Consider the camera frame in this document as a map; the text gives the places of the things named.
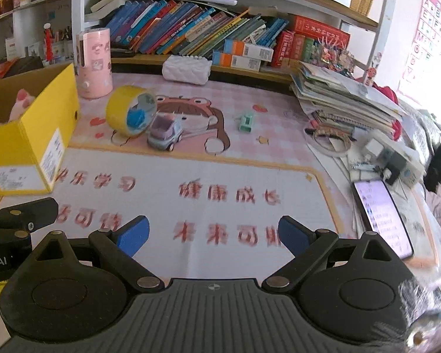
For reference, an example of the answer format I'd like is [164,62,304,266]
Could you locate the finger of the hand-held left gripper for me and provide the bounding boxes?
[0,197,59,237]

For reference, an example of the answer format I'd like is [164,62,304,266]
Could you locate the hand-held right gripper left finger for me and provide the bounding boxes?
[33,215,165,292]

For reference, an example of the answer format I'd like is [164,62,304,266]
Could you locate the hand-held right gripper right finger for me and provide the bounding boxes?
[262,215,397,292]

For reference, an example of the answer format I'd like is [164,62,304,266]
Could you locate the yellow cardboard box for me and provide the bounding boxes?
[0,62,81,196]

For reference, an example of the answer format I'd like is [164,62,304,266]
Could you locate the large pink plush toy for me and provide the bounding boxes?
[8,89,37,124]

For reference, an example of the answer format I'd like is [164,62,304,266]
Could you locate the smartphone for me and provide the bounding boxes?
[351,178,415,262]

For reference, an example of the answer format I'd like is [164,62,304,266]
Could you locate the pink printed tablecloth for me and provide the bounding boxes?
[0,71,441,276]

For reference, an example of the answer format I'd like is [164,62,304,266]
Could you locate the small toy car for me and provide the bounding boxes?
[147,114,186,152]

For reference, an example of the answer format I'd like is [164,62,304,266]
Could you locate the white power adapter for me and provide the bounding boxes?
[364,138,385,162]

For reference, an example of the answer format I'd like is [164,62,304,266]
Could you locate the small green sharpener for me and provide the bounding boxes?
[237,113,255,133]

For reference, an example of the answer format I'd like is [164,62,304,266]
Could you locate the yellow tape roll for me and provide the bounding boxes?
[106,85,157,138]

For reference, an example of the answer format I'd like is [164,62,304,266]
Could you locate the stack of papers and notebooks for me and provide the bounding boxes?
[290,61,408,138]

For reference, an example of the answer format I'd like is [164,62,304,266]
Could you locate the red tassel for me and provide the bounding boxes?
[42,22,56,63]

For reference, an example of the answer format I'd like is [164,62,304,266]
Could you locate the pink cylindrical humidifier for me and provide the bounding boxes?
[76,28,113,99]

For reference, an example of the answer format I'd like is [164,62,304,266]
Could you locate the red bag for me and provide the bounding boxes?
[371,83,397,100]

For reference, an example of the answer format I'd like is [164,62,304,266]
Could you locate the white quilted pouch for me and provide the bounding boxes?
[162,54,212,86]

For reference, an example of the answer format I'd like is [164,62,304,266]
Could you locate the colourful acrylic figures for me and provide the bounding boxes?
[310,40,355,72]

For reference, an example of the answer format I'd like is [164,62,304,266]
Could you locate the orange and white carton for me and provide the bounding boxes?
[223,39,274,61]
[212,51,261,72]

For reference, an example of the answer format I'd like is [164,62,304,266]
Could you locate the white corner shelf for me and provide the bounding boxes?
[0,0,74,67]

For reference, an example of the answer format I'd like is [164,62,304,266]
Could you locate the red boxed book set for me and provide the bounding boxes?
[270,15,351,69]

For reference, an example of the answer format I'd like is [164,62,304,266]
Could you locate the beige lying books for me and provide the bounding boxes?
[84,0,133,21]

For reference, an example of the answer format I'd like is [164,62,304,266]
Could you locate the row of leaning books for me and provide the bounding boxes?
[105,0,289,57]

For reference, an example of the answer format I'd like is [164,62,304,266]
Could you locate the white frame wooden bookshelf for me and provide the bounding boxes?
[71,0,394,81]

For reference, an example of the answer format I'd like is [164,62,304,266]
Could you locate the wall poster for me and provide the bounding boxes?
[397,0,441,107]

